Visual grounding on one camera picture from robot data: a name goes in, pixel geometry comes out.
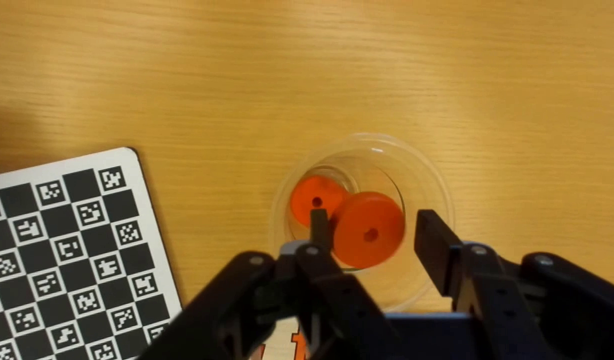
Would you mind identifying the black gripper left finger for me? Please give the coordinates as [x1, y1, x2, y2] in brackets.
[141, 209, 415, 360]

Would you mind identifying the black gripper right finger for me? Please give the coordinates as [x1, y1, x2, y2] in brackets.
[415, 209, 614, 360]

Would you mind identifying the orange wooden disc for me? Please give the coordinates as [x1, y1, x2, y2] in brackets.
[332, 191, 409, 273]
[288, 175, 355, 231]

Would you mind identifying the transparent plastic cup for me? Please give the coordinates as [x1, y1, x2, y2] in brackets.
[270, 130, 459, 316]

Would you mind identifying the black white marker board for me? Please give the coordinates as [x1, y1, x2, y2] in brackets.
[0, 147, 185, 360]

